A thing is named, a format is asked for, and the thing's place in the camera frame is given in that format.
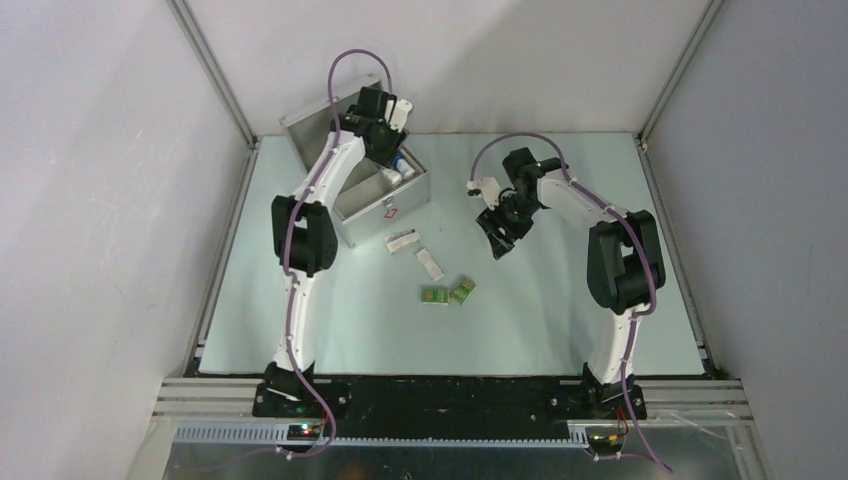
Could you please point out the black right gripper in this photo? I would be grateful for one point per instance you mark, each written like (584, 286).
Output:
(492, 220)

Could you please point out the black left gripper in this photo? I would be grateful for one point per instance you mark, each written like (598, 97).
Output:
(395, 140)

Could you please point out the blue cap clear bottle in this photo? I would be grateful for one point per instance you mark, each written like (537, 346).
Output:
(403, 167)

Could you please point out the small white bottle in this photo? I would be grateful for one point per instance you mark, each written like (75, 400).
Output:
(392, 176)

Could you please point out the grey divided tray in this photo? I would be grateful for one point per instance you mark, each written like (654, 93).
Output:
(368, 192)

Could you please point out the silver metal case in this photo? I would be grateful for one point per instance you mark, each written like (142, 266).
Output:
(309, 131)

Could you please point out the green small box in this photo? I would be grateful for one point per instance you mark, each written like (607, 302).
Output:
(462, 290)

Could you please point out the white bandage roll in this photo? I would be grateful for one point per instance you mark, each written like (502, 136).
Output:
(433, 270)

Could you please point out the green sachet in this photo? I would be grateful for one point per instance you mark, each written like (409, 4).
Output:
(432, 295)

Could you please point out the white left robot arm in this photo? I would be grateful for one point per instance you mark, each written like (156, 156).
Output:
(303, 265)

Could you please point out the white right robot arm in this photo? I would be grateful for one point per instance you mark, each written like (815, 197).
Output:
(624, 261)

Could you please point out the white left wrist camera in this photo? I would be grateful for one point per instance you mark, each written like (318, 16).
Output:
(397, 114)

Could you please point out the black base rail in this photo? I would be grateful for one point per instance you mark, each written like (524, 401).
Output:
(372, 407)

